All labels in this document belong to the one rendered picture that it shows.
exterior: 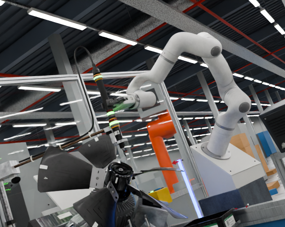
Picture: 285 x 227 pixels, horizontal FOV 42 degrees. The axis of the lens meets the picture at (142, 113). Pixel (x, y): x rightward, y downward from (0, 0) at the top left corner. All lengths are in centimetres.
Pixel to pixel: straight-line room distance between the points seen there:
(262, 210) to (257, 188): 50
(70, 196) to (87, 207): 47
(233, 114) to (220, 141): 21
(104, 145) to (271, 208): 85
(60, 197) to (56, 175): 25
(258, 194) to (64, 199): 110
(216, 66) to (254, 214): 77
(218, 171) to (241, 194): 18
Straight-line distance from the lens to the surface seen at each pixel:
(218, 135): 223
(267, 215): 180
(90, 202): 149
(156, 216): 180
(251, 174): 230
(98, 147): 191
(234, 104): 209
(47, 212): 169
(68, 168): 169
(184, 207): 298
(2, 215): 204
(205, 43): 189
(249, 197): 220
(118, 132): 179
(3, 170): 202
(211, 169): 223
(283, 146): 164
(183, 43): 190
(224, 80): 206
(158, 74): 192
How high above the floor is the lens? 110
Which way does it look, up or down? 11 degrees up
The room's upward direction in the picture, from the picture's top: 20 degrees counter-clockwise
